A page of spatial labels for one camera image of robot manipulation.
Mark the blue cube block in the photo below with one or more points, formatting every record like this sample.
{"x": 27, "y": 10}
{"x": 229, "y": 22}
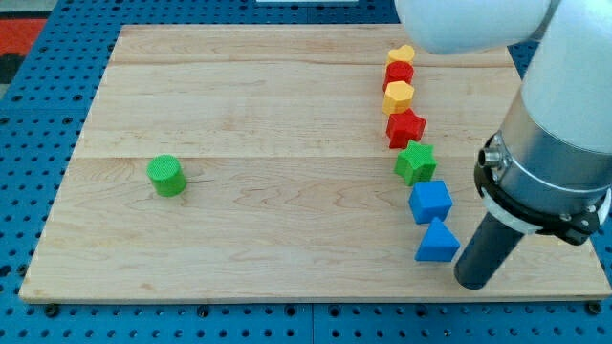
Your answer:
{"x": 429, "y": 200}

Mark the yellow hexagon block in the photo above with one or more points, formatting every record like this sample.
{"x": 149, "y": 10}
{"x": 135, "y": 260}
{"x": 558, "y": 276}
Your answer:
{"x": 398, "y": 97}

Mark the blue triangle block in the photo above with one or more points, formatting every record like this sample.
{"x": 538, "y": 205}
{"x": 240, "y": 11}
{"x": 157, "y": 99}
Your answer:
{"x": 438, "y": 244}

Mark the green cylinder block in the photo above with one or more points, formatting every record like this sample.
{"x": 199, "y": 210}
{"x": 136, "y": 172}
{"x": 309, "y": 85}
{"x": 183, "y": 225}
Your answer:
{"x": 166, "y": 175}

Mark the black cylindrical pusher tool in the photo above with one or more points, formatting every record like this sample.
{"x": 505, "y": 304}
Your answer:
{"x": 488, "y": 248}

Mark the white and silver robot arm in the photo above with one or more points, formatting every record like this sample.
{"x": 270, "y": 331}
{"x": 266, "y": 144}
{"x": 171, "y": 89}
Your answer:
{"x": 547, "y": 169}

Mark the red cylinder block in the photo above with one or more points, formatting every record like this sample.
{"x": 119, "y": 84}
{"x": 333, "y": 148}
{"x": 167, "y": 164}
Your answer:
{"x": 398, "y": 71}

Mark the light wooden board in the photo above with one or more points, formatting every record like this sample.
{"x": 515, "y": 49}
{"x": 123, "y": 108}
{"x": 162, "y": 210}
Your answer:
{"x": 290, "y": 190}

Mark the yellow heart block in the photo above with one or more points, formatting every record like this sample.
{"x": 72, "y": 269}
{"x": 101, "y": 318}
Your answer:
{"x": 405, "y": 53}

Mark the red star block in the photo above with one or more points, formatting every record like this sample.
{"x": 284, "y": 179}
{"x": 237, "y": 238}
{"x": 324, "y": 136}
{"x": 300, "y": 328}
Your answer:
{"x": 404, "y": 127}

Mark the green star block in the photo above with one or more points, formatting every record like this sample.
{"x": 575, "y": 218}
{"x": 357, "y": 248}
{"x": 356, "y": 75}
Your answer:
{"x": 416, "y": 163}

